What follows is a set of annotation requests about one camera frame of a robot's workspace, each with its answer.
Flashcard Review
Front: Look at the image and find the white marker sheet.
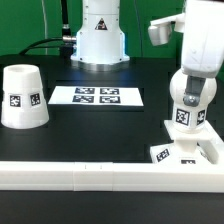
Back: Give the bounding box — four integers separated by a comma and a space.
49, 86, 143, 107

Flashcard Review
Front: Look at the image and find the white lamp shade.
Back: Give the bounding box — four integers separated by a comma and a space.
1, 64, 49, 129

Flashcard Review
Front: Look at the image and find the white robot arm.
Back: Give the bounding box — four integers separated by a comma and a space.
71, 0, 224, 107

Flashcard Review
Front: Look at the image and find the white front fence rail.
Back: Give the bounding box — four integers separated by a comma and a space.
0, 161, 224, 193

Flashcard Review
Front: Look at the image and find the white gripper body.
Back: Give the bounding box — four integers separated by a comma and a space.
181, 0, 224, 78

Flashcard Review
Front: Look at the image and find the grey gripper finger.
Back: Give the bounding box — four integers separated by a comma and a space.
183, 76, 206, 106

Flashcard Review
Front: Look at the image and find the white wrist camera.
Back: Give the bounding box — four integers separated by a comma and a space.
148, 13, 185, 46

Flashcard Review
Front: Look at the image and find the white lamp bulb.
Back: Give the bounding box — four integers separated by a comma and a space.
170, 70, 217, 133

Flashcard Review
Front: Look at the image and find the black cable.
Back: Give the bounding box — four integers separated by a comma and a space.
19, 35, 78, 56

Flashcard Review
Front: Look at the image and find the white lamp base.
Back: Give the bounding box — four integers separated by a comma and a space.
150, 120, 213, 165

